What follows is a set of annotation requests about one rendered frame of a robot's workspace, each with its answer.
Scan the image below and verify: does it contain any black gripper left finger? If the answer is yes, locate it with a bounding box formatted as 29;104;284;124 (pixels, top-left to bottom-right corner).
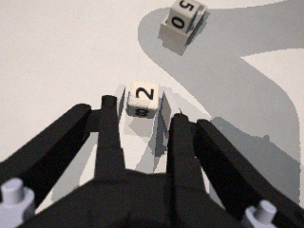
0;84;132;228

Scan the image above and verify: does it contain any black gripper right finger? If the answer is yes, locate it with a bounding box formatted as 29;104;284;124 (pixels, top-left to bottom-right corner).
160;90;304;228

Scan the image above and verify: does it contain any beige open tray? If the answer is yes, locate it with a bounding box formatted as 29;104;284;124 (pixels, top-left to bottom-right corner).
159;0;207;46

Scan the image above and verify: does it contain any white cube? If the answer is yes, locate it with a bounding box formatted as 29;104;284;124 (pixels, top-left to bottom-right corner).
127;80;160;119
166;0;200;34

